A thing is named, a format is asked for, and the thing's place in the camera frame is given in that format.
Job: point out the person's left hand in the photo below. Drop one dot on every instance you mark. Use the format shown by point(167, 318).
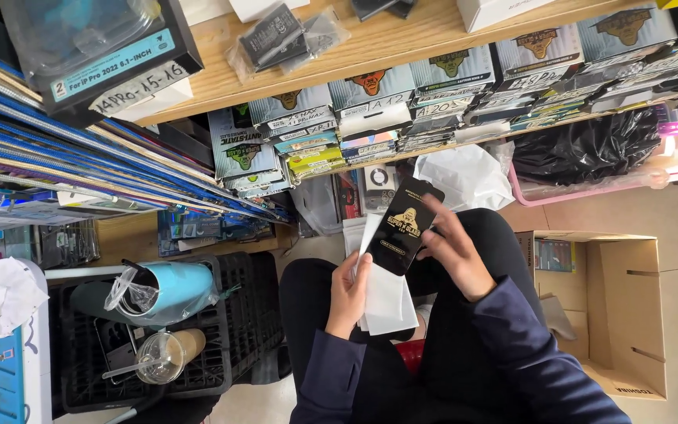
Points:
point(345, 300)

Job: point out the person's right hand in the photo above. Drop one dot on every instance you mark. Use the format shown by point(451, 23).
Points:
point(462, 259)

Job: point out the person's right fingers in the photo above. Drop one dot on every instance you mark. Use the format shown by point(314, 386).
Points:
point(438, 232)

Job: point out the black screen protector packet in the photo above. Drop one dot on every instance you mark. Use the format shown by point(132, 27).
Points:
point(401, 232)

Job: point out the stack of white paper sleeves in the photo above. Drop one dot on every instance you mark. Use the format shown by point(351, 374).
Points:
point(387, 300)

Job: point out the white plastic bag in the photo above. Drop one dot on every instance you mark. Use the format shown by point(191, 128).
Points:
point(468, 176)

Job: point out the blue packet in carton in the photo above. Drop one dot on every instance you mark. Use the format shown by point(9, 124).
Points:
point(554, 255)

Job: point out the pink plastic basket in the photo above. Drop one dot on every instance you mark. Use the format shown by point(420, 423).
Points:
point(551, 197)

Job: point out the clear plastic bag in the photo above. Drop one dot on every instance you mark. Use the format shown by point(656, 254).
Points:
point(318, 203)

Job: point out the red stool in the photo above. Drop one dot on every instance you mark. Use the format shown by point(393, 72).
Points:
point(411, 355)

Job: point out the person's legs in black trousers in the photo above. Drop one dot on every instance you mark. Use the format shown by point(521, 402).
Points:
point(468, 365)

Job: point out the shelf of screen protector boxes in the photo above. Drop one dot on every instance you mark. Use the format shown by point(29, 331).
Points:
point(374, 112)

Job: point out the black plastic bag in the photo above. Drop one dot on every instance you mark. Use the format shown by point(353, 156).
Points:
point(586, 144)

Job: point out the open cardboard box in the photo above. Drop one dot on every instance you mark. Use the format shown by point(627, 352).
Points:
point(621, 306)

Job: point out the wooden shelf board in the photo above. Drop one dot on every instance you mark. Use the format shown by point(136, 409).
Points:
point(386, 41)

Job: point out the black plastic crate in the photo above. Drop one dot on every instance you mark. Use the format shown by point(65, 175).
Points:
point(86, 359)
point(256, 318)

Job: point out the white cardboard box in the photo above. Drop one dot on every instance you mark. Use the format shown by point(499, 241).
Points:
point(495, 12)

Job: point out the plastic-wrapped black packets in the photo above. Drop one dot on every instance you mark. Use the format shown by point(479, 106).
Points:
point(283, 38)

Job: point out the teal tumbler in plastic bag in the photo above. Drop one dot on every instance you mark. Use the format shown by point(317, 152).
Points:
point(180, 291)

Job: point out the clear cup with iced coffee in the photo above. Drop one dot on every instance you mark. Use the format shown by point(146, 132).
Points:
point(171, 353)

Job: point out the white straw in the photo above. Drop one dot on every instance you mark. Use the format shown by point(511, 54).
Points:
point(120, 370)

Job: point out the black box with clear lid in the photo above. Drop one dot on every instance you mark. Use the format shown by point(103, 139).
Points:
point(103, 59)

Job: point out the white crumpled tissue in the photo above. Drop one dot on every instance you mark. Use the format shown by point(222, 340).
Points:
point(12, 294)

